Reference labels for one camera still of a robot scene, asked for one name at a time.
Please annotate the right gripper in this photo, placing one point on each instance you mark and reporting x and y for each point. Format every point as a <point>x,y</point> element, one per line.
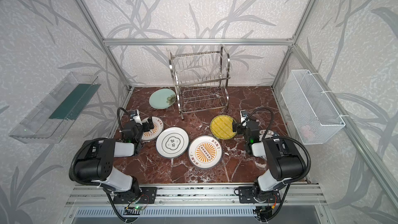
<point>242,127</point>

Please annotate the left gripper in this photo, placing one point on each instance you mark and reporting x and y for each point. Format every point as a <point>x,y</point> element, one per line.
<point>142,124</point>

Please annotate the yellow green striped plate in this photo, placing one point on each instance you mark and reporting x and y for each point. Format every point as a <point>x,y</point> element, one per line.
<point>222,127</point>

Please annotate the large orange sun plate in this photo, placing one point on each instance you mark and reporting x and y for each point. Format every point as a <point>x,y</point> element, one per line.
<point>205,152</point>

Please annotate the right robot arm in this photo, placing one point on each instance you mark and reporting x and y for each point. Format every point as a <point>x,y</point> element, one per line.
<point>287,159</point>

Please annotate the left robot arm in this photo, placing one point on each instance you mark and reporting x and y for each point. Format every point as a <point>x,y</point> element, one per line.
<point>92,165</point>

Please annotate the stainless steel dish rack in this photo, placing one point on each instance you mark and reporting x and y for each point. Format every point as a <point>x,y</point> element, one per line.
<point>201,80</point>

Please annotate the small orange sun plate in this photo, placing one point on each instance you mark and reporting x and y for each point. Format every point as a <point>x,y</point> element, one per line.
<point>155,132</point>

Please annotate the white plate green emblem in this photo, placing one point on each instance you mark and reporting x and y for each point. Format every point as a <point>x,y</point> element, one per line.
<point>172,142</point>

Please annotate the light green flower plate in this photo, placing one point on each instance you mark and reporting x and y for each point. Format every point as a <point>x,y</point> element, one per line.
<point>162,99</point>

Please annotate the white plate green rim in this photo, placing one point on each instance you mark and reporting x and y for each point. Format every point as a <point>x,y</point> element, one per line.
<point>267,134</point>

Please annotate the clear plastic tray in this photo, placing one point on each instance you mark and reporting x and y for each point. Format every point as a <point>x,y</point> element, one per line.
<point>51,119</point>

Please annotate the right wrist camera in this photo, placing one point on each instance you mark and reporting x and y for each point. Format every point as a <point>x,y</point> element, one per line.
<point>243,115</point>

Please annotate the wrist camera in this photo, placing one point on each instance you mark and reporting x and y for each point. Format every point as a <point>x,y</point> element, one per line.
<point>135,116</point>
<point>243,115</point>

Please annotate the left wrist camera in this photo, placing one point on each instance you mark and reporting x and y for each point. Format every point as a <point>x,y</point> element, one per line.
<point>135,116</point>

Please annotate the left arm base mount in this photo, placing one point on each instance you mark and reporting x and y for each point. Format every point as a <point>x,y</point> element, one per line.
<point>146,195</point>

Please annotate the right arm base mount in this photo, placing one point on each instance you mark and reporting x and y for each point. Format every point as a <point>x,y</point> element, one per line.
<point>253,194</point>

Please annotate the white wire mesh basket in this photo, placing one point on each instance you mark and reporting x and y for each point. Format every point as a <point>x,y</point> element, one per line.
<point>314,116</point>

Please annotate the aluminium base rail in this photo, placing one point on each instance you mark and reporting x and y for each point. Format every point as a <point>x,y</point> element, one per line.
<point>173,195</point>

